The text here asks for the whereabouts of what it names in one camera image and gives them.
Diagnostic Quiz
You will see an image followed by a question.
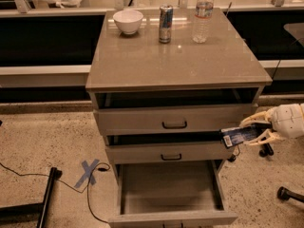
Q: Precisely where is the middle drawer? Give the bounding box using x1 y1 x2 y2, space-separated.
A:
105 142 234 164

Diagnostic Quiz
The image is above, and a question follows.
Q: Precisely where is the drawer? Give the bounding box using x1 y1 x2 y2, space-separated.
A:
93 104 257 136
105 142 234 164
109 161 238 228

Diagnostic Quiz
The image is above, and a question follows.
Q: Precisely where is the silver blue drink can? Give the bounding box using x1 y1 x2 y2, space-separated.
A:
159 4 173 44

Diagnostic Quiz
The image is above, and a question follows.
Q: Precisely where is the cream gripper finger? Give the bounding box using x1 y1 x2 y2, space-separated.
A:
239 109 273 127
244 129 285 146

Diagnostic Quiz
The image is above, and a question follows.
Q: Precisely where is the dark blue rxbar wrapper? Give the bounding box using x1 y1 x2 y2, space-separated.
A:
219 126 257 148

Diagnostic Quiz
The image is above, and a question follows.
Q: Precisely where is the black stand leg right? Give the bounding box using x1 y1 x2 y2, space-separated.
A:
254 123 274 157

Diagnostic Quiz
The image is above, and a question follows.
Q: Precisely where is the metal window railing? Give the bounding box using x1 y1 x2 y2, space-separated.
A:
0 0 304 19

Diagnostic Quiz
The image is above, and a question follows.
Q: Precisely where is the bottom drawer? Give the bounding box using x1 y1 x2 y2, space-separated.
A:
109 161 238 228

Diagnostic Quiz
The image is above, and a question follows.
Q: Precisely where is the blue tape cross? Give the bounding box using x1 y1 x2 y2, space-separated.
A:
74 159 99 188

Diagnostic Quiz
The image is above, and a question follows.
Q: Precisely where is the black floor cable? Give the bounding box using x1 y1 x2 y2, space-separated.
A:
0 161 112 224

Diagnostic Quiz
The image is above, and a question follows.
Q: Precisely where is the top drawer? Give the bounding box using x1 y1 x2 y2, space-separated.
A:
93 104 257 136

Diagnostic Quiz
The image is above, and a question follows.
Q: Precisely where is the clear water bottle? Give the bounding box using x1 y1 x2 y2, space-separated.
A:
192 0 214 44

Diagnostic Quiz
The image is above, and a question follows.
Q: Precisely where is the black stand leg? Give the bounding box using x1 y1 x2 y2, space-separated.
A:
0 167 62 228
254 123 274 157

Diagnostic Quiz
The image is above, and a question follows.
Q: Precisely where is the black stand leg left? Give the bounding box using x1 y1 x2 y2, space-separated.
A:
0 167 62 228

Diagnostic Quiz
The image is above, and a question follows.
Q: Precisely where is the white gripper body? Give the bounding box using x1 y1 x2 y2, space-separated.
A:
271 104 304 138

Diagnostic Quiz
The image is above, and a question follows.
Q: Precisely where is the white bowl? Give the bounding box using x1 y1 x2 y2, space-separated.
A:
113 9 143 34

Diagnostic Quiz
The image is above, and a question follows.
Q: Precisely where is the black caster wheel leg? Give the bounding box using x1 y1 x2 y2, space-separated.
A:
277 186 304 203

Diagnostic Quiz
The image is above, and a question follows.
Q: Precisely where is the grey drawer cabinet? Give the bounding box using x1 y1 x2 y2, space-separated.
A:
85 7 274 228

